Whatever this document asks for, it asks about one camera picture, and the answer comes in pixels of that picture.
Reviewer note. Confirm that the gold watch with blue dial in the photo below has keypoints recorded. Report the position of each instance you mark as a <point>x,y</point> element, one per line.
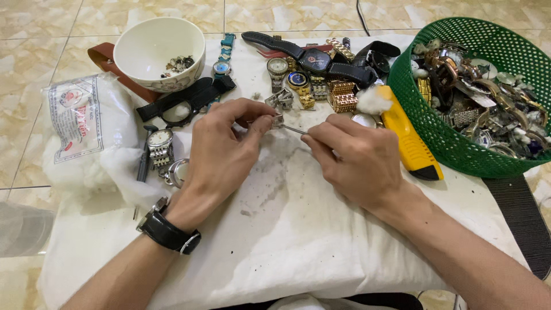
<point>298,80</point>

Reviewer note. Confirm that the bag of white cotton wool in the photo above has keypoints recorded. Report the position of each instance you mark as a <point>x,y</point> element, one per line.
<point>90,142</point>

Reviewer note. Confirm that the white cotton ball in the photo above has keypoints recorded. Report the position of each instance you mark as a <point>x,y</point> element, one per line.
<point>372,101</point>

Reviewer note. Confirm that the silver watch band piece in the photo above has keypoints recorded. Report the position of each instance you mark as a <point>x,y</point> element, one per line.
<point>280,99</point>

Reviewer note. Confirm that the clear plastic container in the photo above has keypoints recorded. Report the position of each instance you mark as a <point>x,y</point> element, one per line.
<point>23,228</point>

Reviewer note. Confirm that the gold metal watch band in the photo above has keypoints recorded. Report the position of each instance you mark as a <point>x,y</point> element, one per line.
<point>343,97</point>

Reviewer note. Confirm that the person's right hand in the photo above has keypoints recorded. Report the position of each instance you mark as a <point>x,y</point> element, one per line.
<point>366,163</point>

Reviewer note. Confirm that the heap of old watches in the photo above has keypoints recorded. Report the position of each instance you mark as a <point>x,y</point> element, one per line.
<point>482,107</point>

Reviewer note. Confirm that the person's left hand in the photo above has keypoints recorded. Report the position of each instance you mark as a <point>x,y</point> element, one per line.
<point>219,159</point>

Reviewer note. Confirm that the green plastic basket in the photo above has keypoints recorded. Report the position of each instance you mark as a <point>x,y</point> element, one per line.
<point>404,94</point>

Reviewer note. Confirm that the black round watch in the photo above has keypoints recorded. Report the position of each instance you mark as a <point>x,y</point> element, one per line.
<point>379,60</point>

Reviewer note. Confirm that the thin metal tool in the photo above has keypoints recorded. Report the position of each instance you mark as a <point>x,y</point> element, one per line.
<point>295,128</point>

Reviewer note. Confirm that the gold-rimmed watch with pale dial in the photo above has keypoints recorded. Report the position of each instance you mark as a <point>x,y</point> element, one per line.
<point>365,119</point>

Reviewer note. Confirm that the white ceramic bowl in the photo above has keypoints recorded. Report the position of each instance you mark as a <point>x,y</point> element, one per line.
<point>146,51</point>

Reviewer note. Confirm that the yellow utility knife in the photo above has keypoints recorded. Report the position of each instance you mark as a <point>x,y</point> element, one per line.
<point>409,142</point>

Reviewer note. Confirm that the person's clothing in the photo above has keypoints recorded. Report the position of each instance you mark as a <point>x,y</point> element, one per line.
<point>344,302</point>

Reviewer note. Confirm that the silver watch with cream dial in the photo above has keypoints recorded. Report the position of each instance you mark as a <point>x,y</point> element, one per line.
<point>277,66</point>

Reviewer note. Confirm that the heap of small watch parts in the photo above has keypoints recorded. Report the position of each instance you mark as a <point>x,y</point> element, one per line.
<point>180,64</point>

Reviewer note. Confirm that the open silver watch case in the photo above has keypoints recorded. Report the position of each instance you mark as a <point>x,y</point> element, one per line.
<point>177,172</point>

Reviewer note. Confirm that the small silver watch part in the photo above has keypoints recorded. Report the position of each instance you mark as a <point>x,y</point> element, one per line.
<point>278,120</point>

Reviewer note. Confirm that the silver watch with white dial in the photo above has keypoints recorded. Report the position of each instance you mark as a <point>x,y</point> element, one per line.
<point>160,142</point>

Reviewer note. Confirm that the black leather wristwatch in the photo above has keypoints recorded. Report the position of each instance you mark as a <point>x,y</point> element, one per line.
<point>165,232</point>

